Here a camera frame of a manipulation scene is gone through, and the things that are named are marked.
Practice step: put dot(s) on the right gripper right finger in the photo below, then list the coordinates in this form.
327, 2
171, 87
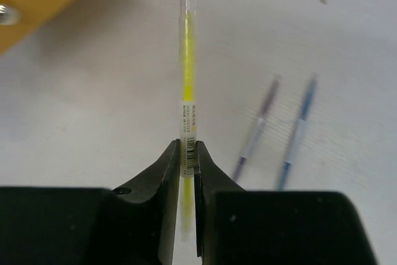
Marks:
345, 215

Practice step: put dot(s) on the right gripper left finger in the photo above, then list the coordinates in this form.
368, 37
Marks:
134, 223

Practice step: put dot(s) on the yellow clear pen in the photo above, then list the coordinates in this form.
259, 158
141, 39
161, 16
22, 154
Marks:
188, 107

